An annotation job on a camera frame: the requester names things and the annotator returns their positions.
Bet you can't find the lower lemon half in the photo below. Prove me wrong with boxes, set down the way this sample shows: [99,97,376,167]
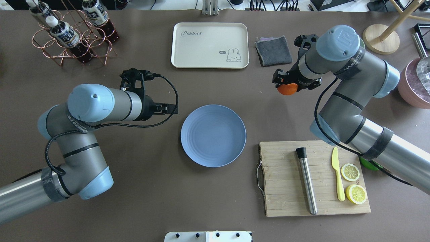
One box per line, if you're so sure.
[345,184,367,205]

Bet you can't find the metal ice scoop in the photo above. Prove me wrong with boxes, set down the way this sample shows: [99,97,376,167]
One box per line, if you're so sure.
[413,33,430,83]

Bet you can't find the copper wire bottle rack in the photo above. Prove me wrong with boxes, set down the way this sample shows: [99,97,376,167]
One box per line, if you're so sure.
[27,0,119,66]

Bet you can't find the left rear tea bottle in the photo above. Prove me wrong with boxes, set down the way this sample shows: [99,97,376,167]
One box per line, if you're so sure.
[26,0,59,27]

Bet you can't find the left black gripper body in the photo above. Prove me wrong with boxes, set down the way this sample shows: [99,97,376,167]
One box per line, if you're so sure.
[141,95,178,121]

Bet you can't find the lemon half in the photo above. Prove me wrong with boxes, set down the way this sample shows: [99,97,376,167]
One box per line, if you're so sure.
[340,163,360,182]
[345,184,367,205]

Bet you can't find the green lime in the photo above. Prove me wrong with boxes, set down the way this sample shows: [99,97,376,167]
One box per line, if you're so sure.
[359,157,383,171]

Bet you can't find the tea bottle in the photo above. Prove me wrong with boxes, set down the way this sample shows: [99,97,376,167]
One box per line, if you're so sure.
[46,16,92,63]
[82,0,119,43]
[26,0,59,27]

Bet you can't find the front tea bottle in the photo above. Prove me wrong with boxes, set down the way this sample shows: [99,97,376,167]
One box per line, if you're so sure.
[46,16,92,63]

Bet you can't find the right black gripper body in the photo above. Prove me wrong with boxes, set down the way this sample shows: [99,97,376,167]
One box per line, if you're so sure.
[272,65,321,92]

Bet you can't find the silver bracket at table edge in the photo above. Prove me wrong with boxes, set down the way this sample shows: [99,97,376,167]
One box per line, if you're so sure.
[202,0,219,16]

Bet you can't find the grey folded cloth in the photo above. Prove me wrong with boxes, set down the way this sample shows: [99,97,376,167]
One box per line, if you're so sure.
[255,35,292,67]

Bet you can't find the wooden stand round base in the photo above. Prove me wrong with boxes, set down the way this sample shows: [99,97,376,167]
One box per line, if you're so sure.
[362,0,430,55]

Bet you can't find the yellow plastic knife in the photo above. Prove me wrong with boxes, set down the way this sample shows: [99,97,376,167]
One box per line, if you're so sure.
[331,147,345,201]

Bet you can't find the clear fake ice cubes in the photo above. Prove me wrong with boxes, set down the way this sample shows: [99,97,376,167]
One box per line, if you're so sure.
[410,58,430,95]

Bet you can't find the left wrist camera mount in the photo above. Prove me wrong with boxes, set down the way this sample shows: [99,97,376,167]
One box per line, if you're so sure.
[120,68,161,98]

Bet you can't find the right rear tea bottle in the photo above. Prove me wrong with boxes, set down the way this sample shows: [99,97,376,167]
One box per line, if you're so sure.
[82,0,119,43]

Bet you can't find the cream rabbit tray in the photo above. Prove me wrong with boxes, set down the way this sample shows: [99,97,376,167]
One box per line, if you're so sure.
[171,23,249,69]

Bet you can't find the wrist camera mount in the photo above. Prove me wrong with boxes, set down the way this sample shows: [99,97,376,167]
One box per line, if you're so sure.
[294,34,319,61]
[120,68,161,98]

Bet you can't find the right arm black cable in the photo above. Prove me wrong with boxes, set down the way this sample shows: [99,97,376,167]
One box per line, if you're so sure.
[314,77,414,186]

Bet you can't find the white control box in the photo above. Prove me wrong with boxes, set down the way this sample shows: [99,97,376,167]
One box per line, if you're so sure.
[164,231,253,242]

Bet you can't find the steel muddler black tip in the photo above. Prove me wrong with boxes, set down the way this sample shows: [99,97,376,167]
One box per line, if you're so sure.
[296,147,318,215]

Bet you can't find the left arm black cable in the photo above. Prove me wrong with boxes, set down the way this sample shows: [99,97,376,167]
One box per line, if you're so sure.
[45,74,179,176]

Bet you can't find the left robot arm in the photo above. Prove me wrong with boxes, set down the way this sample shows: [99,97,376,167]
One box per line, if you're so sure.
[1,84,178,224]

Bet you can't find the upper lemon half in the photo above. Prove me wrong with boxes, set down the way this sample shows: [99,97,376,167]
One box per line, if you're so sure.
[340,163,360,182]

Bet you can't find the orange fruit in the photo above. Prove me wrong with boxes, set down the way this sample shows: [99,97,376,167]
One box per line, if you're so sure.
[277,83,299,95]

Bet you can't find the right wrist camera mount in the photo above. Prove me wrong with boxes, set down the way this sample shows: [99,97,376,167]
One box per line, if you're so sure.
[294,34,319,61]

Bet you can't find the blue plate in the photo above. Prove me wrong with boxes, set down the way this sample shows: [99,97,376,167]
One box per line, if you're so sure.
[181,105,246,167]

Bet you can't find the bamboo cutting board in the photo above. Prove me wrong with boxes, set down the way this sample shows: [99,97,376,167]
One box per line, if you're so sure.
[259,140,371,217]

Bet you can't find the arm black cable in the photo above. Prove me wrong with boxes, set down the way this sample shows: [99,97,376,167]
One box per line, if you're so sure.
[314,77,414,186]
[45,74,179,176]

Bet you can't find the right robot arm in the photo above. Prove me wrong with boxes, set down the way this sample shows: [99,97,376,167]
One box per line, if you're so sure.
[273,25,430,194]

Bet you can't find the pink bowl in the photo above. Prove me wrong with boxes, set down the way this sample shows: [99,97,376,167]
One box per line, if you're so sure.
[397,58,430,109]

